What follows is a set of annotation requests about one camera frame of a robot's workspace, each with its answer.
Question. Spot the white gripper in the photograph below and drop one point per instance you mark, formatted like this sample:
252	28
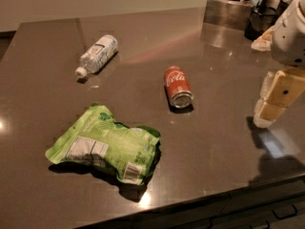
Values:
288	43

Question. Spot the red coke can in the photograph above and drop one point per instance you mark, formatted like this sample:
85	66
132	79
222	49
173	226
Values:
178	88

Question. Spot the black mesh cup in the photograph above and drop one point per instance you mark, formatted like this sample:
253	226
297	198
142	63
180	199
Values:
261	18

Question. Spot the steel snack dispenser base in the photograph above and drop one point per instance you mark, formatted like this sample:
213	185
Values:
227	13

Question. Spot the clear plastic water bottle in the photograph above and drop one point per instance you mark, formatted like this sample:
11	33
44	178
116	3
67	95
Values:
97	56

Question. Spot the green snack bag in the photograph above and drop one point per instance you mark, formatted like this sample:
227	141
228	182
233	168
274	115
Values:
96	139

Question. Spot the black drawer handle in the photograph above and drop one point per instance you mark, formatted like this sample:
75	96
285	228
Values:
285	212

